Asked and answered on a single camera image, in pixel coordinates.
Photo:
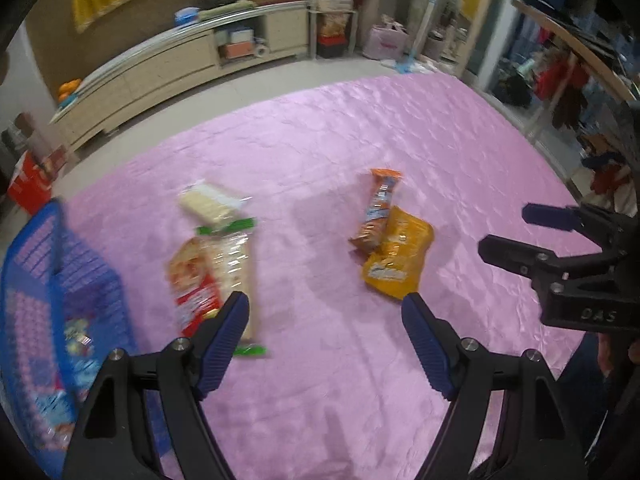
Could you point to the long cracker pack green ends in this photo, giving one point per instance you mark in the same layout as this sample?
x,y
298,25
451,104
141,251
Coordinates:
x,y
230,256

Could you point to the orange snack bag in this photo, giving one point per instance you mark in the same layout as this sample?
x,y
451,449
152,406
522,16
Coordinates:
x,y
394,268

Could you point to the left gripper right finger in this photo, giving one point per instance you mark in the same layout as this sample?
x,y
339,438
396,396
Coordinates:
x,y
534,439

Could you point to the pink gift bag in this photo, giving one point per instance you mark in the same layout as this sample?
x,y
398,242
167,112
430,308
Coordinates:
x,y
386,40

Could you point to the blue plastic container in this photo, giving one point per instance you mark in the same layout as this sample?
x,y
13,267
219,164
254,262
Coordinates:
x,y
186,16

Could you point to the light blue cupcake pack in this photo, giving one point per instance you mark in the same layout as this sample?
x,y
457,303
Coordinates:
x,y
54,419

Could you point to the pink quilted tablecloth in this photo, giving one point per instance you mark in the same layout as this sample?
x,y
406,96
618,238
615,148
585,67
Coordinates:
x,y
340,393

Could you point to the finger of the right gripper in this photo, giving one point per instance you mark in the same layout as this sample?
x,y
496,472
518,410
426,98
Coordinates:
x,y
569,218
520,258

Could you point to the red paper bag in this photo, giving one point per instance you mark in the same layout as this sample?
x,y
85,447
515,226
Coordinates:
x,y
31,184

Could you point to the red cartoon snack bag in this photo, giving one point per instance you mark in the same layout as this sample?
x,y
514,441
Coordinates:
x,y
193,285

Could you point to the cream TV cabinet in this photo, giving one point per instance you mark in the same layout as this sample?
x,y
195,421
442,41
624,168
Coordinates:
x,y
177,61

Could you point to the pile of oranges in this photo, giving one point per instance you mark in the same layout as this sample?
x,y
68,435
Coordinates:
x,y
67,89

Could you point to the orange chocolate bar wrapper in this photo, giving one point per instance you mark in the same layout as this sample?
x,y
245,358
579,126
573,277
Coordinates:
x,y
371,230

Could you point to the small white cracker pack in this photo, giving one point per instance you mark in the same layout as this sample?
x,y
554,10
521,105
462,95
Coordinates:
x,y
215,206

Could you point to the green folded cloth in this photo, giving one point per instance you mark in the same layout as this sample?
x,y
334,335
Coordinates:
x,y
226,9

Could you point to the person's right hand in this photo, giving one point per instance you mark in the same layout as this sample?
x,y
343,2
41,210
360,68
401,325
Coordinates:
x,y
614,349

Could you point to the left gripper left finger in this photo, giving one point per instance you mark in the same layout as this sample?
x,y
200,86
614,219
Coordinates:
x,y
113,438

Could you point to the blue plastic basket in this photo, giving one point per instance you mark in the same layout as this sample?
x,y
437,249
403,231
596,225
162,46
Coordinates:
x,y
48,276

